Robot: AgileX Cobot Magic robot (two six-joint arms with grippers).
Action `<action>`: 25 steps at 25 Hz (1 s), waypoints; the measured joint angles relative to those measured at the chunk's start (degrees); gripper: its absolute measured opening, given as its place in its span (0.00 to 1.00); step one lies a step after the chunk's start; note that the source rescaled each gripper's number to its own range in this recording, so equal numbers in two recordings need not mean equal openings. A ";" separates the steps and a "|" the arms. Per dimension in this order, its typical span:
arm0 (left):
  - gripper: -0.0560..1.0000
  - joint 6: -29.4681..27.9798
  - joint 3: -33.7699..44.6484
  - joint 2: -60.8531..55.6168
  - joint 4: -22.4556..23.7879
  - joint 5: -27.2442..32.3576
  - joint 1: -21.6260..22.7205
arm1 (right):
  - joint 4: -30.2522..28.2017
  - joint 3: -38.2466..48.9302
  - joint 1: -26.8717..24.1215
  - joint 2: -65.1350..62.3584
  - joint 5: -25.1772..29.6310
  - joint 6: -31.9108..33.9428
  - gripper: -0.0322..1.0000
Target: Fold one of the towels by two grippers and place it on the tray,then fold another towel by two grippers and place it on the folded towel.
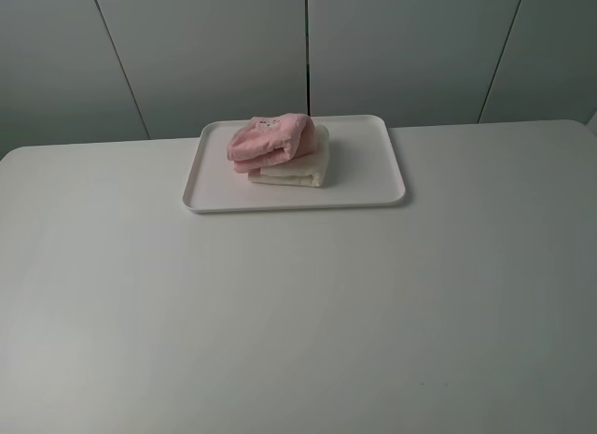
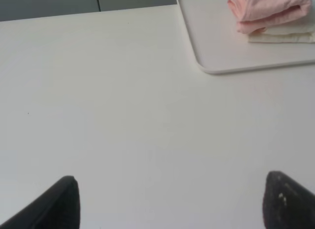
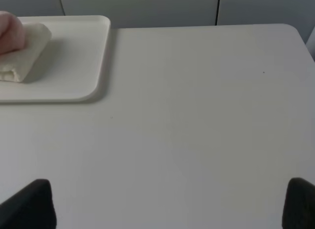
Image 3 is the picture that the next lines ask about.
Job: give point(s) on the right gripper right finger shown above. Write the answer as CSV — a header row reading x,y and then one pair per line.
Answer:
x,y
299,205

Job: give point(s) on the pink towel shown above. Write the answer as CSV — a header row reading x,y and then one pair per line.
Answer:
x,y
12,33

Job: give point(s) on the cream white towel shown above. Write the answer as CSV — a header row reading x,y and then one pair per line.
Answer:
x,y
15,66

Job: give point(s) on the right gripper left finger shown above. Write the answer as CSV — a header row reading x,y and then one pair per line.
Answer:
x,y
30,208

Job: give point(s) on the white rectangular plastic tray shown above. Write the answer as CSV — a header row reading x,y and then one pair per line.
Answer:
x,y
71,65

